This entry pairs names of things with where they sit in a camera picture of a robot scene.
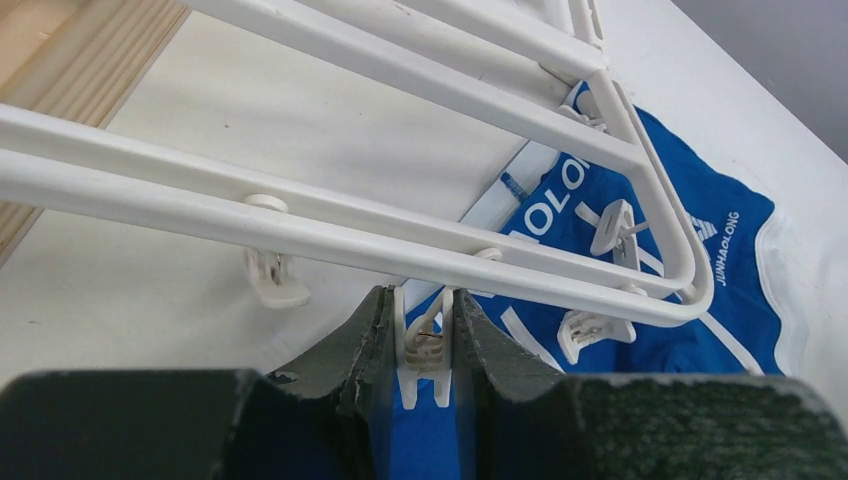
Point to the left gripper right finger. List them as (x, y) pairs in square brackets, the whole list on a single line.
[(515, 414)]

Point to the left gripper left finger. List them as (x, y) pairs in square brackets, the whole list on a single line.
[(338, 397)]

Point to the white plastic clip hanger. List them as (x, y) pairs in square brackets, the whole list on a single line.
[(281, 157)]

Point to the wooden hanger stand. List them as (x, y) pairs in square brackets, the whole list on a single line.
[(81, 60)]

